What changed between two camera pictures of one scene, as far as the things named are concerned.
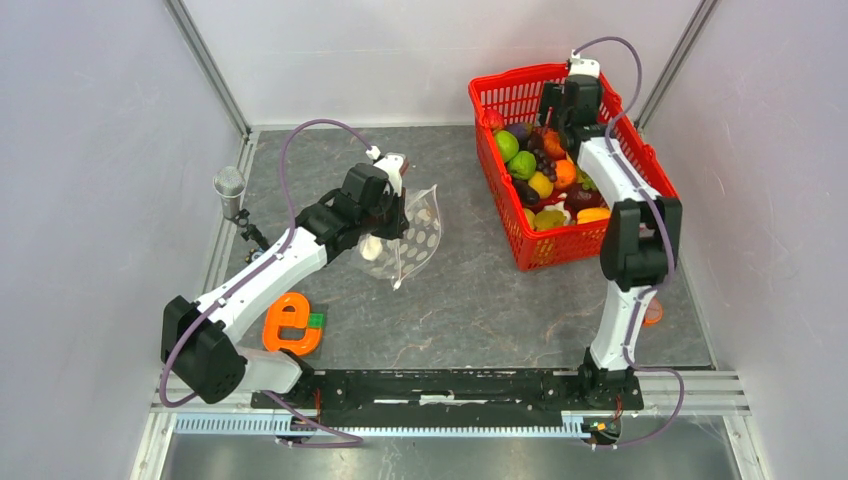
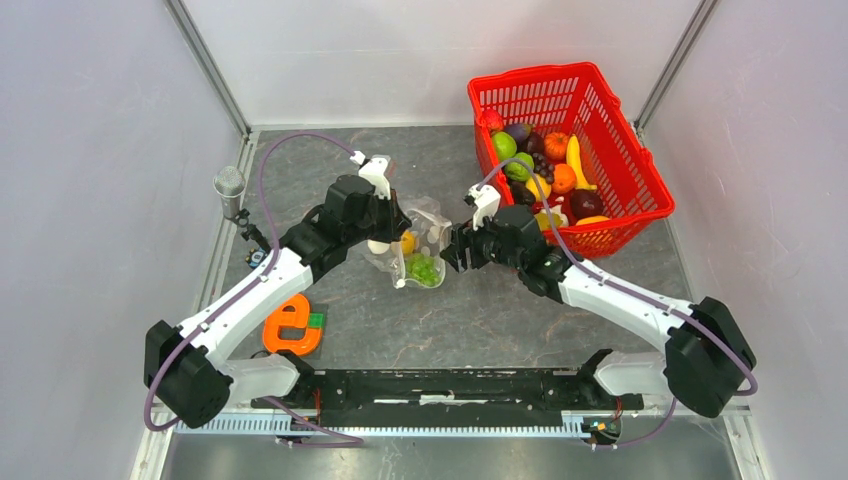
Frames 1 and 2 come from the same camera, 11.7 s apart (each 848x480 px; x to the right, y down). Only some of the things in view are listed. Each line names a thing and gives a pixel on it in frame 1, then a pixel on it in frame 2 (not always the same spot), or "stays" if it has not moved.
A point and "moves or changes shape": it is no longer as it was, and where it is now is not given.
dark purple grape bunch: x=545 y=166 stays
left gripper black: x=399 y=225 stays
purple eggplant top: x=520 y=130 stays
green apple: x=507 y=144 stays
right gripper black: x=551 y=98 to x=465 y=237
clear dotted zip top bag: x=401 y=257 moves or changes shape
